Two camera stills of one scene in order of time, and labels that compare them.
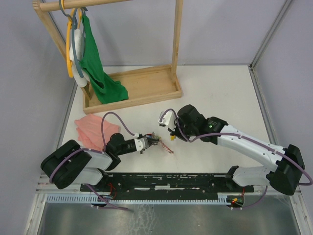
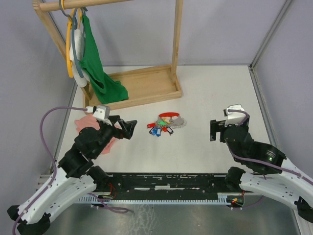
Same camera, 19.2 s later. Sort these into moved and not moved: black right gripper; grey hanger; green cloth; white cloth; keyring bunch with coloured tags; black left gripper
Moved: black right gripper; black left gripper; keyring bunch with coloured tags
Not moved: white cloth; green cloth; grey hanger
